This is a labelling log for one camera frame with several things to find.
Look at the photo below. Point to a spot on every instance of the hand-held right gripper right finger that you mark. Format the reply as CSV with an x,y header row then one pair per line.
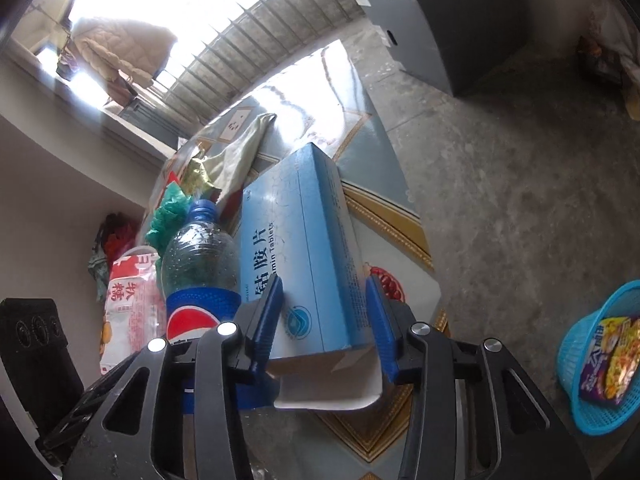
x,y
380,320

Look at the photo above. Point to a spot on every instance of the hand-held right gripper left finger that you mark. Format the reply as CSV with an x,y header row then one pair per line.
x,y
267,320

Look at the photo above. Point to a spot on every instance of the clear cola bottle blue label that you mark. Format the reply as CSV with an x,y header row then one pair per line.
x,y
200,270

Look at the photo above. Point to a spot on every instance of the blue medicine box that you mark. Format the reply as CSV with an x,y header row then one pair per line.
x,y
310,240

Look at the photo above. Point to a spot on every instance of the white and red candy bag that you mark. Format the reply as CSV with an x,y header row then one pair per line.
x,y
130,305

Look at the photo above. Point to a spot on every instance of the green plastic bag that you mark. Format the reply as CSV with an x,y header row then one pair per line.
x,y
167,215

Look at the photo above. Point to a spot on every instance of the gold snack wrapper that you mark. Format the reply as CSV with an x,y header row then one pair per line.
x,y
195,175

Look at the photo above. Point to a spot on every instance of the blue plastic basket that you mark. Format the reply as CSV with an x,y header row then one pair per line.
x,y
575,340

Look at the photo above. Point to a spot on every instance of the red hanging clothes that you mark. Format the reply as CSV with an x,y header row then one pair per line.
x,y
117,240

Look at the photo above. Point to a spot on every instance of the beige cloth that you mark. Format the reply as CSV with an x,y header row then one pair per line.
x,y
240,160

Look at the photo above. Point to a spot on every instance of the fruit print tablecloth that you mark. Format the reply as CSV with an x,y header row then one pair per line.
x,y
310,110

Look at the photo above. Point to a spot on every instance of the purple noodle packet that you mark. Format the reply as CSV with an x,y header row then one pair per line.
x,y
610,370

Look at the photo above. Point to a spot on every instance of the grey balcony railing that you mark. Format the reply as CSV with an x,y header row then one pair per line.
x,y
260,35

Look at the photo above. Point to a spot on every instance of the grey cabinet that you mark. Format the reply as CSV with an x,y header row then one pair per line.
x,y
465,35

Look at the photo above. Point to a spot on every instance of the beige quilted coat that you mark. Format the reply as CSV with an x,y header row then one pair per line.
x,y
125,50

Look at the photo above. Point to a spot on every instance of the pile of bags and wrappers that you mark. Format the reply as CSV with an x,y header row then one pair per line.
x,y
605,60

